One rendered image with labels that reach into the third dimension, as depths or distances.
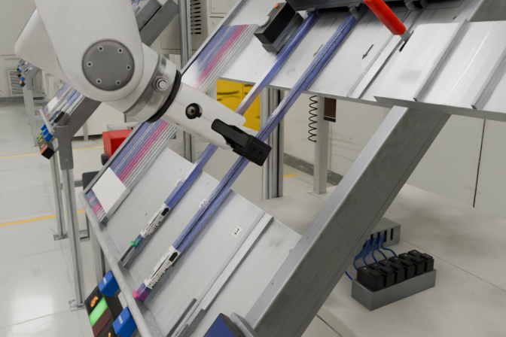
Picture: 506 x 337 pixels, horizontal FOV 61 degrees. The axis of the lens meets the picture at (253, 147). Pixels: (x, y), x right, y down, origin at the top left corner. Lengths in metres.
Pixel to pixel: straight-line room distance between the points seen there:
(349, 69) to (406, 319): 0.42
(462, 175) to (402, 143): 2.12
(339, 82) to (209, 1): 1.38
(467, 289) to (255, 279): 0.52
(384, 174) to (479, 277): 0.53
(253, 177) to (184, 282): 1.57
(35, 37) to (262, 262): 0.33
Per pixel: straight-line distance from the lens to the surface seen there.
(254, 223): 0.53
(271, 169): 1.24
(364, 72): 0.58
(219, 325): 0.43
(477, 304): 0.88
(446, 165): 2.65
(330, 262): 0.46
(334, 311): 0.79
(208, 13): 1.92
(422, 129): 0.50
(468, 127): 2.54
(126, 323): 0.63
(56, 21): 0.42
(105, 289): 0.73
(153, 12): 1.88
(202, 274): 0.56
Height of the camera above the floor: 1.06
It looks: 14 degrees down
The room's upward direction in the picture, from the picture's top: straight up
